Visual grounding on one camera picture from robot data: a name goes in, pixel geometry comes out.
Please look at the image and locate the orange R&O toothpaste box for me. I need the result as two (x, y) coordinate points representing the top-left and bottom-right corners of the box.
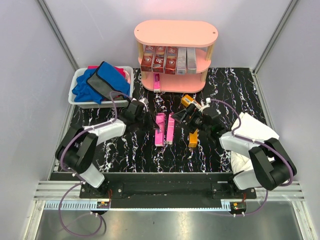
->
(188, 129), (198, 148)

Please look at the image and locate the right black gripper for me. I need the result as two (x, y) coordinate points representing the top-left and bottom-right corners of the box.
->
(171, 103), (211, 134)

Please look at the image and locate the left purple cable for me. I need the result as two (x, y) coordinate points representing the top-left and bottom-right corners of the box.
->
(57, 91), (133, 237)

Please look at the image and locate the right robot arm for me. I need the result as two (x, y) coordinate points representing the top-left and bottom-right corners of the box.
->
(172, 103), (297, 199)

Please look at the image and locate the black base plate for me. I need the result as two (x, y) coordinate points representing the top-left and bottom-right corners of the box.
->
(79, 172), (257, 200)

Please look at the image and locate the silver grey toothpaste box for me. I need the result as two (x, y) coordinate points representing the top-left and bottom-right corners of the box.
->
(186, 47), (197, 74)

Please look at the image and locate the white crumpled cloth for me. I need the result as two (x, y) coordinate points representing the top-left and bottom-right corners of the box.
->
(230, 112), (280, 174)

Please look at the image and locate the purple cable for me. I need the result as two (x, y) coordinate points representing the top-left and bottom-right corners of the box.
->
(199, 98), (295, 217)
(57, 91), (133, 237)

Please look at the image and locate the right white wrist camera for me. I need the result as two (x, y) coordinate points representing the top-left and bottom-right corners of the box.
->
(199, 97), (211, 113)

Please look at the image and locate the blue cloth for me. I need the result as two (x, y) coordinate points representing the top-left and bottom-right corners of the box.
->
(72, 61), (131, 105)

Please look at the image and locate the white plastic basket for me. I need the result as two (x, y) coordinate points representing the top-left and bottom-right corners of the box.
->
(68, 66), (134, 109)

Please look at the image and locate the pink three-tier shelf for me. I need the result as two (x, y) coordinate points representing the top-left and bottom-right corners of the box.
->
(134, 19), (218, 93)

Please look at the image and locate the grey black-trimmed cloth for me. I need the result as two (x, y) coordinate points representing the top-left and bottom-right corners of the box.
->
(86, 61), (130, 100)

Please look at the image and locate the pink BeYou box front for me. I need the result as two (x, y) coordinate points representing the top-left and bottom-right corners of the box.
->
(154, 113), (165, 147)

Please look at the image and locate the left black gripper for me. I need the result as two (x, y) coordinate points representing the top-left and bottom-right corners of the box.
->
(134, 109), (159, 132)

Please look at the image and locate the pink cloth in basket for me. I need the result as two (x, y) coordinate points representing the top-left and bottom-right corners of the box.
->
(87, 65), (131, 84)

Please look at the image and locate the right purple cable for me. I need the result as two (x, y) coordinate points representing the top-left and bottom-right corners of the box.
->
(199, 98), (295, 217)

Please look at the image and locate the pink beyou box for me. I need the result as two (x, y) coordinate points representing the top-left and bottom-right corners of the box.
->
(154, 113), (165, 147)
(153, 73), (161, 93)
(166, 113), (175, 145)

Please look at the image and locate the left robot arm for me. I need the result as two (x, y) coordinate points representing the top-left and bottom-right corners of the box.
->
(55, 98), (159, 198)

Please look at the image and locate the grey Protefix toothpaste box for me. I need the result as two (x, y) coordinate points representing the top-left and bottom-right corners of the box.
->
(176, 47), (187, 75)

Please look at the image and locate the orange barcode toothpaste box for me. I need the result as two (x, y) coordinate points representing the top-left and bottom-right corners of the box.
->
(181, 94), (198, 107)

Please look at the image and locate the pink BeYou box back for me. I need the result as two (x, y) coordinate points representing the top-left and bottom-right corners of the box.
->
(153, 73), (161, 93)

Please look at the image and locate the red 3D toothpaste box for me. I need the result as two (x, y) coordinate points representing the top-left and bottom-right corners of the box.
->
(140, 45), (156, 72)
(164, 46), (178, 75)
(152, 46), (167, 73)

